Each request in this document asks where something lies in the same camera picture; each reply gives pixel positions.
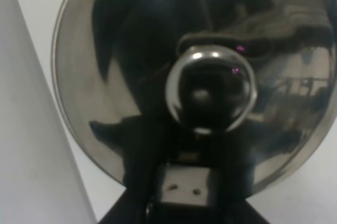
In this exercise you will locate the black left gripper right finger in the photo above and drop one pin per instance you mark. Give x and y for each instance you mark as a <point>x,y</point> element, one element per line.
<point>233,157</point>

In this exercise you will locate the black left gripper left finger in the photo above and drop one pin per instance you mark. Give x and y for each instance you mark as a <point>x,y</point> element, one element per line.
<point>144,141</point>

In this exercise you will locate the stainless steel teapot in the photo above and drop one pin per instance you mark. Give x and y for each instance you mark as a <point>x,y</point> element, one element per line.
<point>268,66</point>

